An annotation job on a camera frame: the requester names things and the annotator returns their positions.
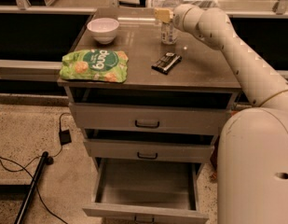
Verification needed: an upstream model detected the grey drawer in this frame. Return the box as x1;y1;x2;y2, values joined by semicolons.
83;159;208;224
84;140;213;163
69;103;230;135

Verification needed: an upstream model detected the black snack bar wrapper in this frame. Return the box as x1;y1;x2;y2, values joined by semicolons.
151;52;182;75

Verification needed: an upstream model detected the black cable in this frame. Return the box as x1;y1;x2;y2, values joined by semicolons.
0;112;72;224

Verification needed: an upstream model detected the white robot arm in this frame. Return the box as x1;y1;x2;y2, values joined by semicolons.
154;4;288;224

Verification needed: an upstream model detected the grey drawer cabinet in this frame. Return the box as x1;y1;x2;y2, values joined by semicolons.
57;7;245;224

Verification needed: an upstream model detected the green snack bag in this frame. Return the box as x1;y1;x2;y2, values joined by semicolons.
60;49;129;83

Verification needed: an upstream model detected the black pole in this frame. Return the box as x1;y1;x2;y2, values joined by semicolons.
14;151;48;224

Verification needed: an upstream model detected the middle grey drawer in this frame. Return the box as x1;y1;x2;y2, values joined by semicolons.
84;140;213;163

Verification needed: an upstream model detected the top grey drawer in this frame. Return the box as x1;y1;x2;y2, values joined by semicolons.
69;103;230;135

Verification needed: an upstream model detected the white ceramic bowl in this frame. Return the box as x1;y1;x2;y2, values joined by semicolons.
87;18;119;45

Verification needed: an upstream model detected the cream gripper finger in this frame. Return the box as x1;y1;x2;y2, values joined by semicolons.
154;7;173;23

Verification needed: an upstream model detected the orange backpack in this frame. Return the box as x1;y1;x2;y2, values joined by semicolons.
210;137;219;182

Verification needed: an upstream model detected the black power adapter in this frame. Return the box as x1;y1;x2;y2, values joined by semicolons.
59;130;72;146

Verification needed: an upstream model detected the bottom grey drawer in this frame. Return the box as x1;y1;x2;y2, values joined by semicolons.
83;159;208;224

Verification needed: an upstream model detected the clear plastic water bottle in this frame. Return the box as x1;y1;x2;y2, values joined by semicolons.
161;0;179;45

